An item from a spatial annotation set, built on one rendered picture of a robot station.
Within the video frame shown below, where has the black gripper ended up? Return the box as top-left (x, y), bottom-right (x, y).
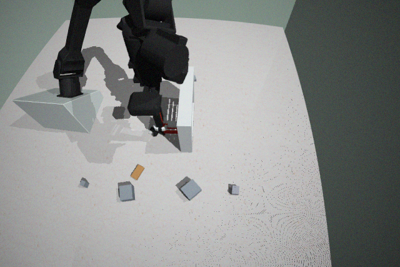
top-left (127, 58), bottom-right (162, 116)

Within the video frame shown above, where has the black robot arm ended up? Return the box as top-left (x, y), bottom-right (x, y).
top-left (53, 0), bottom-right (189, 98)

